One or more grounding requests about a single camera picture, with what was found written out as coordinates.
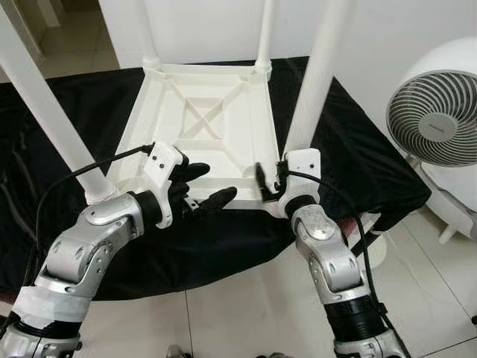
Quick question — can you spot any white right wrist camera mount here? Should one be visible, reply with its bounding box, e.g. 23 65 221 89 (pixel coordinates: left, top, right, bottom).
279 149 321 217

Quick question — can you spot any white pedestal fan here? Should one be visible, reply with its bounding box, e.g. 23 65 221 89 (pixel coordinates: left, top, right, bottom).
350 37 477 269

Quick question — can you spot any black tablecloth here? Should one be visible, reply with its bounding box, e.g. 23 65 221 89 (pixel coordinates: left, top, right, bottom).
0 56 432 299

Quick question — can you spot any white domed litter box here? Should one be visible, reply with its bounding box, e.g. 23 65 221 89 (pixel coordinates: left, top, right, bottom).
429 163 477 243

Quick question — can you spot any black metal table leg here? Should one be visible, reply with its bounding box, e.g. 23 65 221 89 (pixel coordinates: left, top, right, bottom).
350 227 385 258

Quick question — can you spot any white plastic tabletop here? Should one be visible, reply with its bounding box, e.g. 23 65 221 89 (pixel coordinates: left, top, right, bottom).
104 62 288 217

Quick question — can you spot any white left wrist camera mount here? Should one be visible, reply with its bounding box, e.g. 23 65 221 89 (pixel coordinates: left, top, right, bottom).
142 142 187 228

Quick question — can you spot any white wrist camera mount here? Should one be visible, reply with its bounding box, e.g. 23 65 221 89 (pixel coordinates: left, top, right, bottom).
279 149 321 217
142 142 187 228

